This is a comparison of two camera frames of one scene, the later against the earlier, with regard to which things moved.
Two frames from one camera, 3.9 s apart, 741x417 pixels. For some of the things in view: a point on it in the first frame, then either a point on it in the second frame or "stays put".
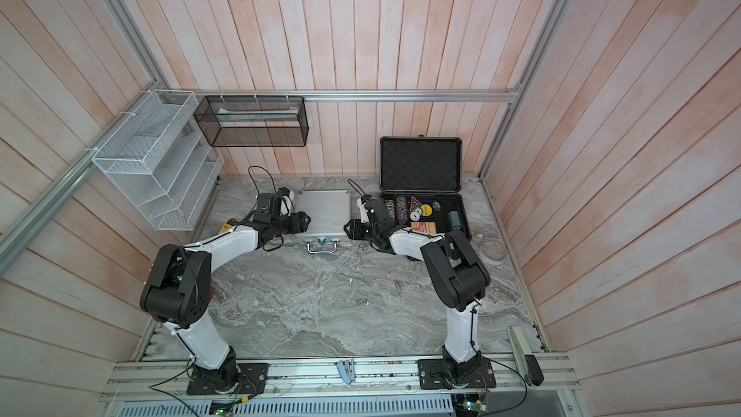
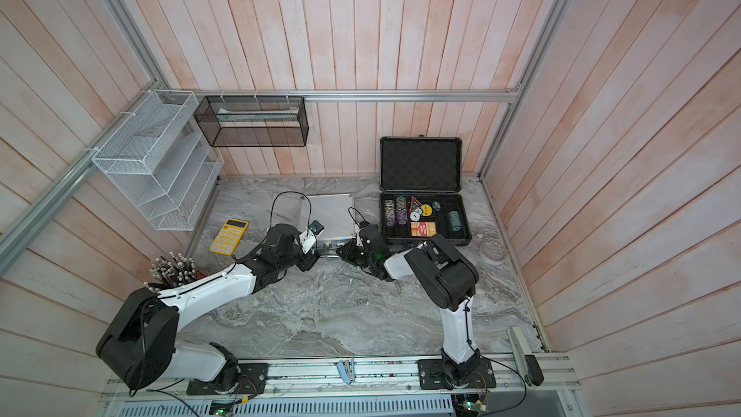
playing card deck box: x=427 y=228 stays put
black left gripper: x=299 y=222 to x=309 y=262
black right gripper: x=350 y=234 to x=350 y=248
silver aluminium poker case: x=329 y=210 stays put
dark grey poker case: x=421 y=178 stays put
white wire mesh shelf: x=162 y=161 stays put
